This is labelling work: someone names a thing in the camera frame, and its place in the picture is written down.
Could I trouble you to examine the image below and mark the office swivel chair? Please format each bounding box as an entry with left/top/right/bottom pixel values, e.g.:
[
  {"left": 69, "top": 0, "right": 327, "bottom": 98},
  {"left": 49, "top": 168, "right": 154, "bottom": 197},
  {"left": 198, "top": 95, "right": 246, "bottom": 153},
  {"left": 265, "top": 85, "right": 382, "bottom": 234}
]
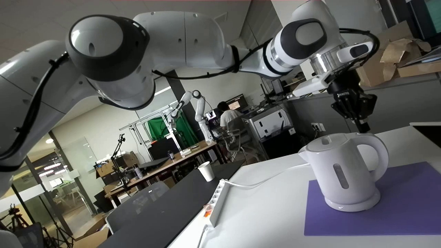
[{"left": 224, "top": 117, "right": 261, "bottom": 162}]

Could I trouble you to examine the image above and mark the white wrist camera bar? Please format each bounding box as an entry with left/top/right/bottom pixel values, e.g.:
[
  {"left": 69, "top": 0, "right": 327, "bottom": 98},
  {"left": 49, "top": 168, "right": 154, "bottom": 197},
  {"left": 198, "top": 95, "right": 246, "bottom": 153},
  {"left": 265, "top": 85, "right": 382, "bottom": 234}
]
[{"left": 293, "top": 74, "right": 334, "bottom": 99}]

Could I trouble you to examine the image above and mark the wooden work table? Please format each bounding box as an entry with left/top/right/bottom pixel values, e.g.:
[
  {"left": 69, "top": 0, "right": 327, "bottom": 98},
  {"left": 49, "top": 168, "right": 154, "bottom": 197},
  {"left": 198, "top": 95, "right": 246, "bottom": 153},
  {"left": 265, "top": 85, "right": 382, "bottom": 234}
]
[{"left": 103, "top": 139, "right": 218, "bottom": 205}]

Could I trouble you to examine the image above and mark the white box machine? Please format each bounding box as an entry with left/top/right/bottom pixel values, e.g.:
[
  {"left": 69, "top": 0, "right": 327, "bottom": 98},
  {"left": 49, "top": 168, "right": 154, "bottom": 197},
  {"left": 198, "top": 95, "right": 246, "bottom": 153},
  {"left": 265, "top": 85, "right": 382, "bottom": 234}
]
[{"left": 247, "top": 103, "right": 297, "bottom": 142}]

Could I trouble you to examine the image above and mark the white power strip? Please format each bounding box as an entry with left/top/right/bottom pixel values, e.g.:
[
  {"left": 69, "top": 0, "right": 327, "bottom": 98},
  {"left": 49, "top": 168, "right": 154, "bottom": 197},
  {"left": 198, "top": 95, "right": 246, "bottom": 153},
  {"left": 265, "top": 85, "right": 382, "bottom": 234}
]
[{"left": 203, "top": 177, "right": 232, "bottom": 227}]

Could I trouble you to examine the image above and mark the dark monitor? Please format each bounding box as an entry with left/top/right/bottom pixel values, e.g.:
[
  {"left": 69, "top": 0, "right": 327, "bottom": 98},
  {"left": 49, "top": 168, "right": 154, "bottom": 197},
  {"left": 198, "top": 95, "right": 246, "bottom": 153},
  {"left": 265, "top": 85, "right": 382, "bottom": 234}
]
[{"left": 406, "top": 0, "right": 441, "bottom": 47}]

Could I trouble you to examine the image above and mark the crumpled cardboard piece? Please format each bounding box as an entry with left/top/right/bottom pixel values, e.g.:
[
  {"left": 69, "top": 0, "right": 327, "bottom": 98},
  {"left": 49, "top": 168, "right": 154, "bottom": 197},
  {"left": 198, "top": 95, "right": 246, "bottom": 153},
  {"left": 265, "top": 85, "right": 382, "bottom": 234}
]
[{"left": 380, "top": 37, "right": 433, "bottom": 66}]

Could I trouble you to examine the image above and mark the green screen cloth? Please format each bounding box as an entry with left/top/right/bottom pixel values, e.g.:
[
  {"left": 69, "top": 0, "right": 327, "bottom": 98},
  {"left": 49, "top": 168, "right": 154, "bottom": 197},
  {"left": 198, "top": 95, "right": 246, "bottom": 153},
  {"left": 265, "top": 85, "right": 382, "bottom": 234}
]
[{"left": 145, "top": 113, "right": 200, "bottom": 151}]

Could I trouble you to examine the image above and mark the grey partition cabinet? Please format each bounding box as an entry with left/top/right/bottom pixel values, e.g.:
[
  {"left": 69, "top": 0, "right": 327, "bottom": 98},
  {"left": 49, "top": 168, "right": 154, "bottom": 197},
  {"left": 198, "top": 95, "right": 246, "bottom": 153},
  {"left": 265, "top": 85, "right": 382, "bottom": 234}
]
[{"left": 289, "top": 74, "right": 441, "bottom": 142}]

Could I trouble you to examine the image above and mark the large cardboard box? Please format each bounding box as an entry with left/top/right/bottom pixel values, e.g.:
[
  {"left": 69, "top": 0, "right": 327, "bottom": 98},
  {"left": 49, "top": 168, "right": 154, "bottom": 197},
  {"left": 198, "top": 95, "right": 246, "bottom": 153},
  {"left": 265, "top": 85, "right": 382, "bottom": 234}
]
[{"left": 356, "top": 19, "right": 418, "bottom": 88}]

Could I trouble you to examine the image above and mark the white kettle power cable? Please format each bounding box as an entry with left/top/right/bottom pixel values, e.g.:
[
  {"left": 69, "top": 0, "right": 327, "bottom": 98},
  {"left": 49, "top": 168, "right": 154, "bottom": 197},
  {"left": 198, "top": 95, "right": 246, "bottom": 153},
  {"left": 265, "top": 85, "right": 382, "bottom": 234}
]
[{"left": 225, "top": 162, "right": 315, "bottom": 190}]

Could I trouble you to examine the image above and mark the purple mat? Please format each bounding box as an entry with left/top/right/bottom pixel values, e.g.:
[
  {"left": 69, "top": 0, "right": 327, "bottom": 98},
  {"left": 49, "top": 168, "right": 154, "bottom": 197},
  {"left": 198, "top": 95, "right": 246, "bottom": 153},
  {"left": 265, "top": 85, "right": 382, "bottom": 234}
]
[{"left": 304, "top": 161, "right": 441, "bottom": 238}]

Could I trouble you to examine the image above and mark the flat cardboard piece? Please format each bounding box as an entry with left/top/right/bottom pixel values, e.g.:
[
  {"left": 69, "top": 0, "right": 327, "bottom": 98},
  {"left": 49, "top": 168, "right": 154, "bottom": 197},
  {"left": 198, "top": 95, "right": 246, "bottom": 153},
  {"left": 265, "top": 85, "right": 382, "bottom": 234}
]
[{"left": 397, "top": 59, "right": 441, "bottom": 80}]

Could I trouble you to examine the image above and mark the white kettle base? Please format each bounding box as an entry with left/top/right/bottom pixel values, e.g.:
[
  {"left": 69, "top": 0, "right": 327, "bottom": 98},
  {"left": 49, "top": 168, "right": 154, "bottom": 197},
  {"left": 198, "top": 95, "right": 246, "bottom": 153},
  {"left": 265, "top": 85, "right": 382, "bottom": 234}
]
[{"left": 323, "top": 187, "right": 384, "bottom": 213}]

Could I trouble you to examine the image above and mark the seated person white shirt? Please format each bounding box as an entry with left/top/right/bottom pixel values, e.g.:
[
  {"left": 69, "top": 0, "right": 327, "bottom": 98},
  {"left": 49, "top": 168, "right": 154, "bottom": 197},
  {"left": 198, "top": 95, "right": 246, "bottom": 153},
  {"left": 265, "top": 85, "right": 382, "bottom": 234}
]
[{"left": 214, "top": 100, "right": 244, "bottom": 132}]

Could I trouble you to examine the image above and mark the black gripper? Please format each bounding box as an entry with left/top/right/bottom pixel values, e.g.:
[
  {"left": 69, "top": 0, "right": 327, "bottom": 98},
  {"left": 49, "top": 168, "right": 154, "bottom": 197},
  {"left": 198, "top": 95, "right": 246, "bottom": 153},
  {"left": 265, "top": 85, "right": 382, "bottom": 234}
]
[{"left": 327, "top": 67, "right": 380, "bottom": 135}]

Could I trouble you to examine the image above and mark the black tripod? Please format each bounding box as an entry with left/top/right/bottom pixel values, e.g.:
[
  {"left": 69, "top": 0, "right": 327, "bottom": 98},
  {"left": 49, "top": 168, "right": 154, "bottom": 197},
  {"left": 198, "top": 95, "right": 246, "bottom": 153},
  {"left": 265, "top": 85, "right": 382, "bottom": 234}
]
[{"left": 0, "top": 183, "right": 75, "bottom": 248}]

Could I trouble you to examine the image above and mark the white paper cup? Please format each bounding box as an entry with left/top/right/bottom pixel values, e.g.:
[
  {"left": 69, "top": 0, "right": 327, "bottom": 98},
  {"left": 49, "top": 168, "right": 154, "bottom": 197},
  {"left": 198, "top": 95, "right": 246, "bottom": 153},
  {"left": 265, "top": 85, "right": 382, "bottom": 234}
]
[{"left": 198, "top": 160, "right": 217, "bottom": 183}]

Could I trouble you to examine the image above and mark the white power strip cable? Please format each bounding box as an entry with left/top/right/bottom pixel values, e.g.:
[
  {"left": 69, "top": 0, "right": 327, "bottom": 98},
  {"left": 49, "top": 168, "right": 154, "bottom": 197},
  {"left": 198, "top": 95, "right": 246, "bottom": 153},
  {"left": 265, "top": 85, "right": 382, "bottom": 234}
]
[{"left": 196, "top": 223, "right": 216, "bottom": 248}]

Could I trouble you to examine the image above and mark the cardboard box on floor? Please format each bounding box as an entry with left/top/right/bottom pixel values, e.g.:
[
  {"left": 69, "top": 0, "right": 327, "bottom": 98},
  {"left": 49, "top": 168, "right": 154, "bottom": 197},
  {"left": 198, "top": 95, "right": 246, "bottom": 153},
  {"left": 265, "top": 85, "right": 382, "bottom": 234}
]
[{"left": 72, "top": 215, "right": 112, "bottom": 248}]

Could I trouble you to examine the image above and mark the white electric kettle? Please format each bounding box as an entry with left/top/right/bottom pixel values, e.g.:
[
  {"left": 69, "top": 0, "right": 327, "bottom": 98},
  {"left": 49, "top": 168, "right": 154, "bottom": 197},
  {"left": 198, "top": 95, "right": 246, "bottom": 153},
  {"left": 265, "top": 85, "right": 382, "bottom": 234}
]
[{"left": 298, "top": 132, "right": 392, "bottom": 208}]

